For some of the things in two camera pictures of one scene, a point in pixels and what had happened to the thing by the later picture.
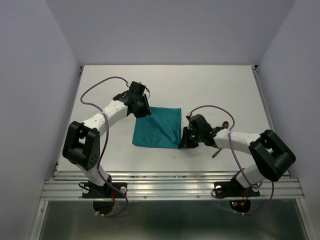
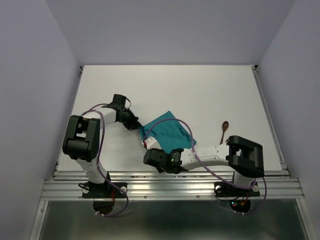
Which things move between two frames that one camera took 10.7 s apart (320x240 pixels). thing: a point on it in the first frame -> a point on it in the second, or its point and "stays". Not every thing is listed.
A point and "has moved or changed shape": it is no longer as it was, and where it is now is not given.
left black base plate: [91, 190] stays
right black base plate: [234, 189] stays
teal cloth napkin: [162, 129] has moved or changed shape
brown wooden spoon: [225, 124] stays
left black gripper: [146, 111] -> [133, 124]
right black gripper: [184, 143] -> [158, 150]
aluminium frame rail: [171, 185] stays
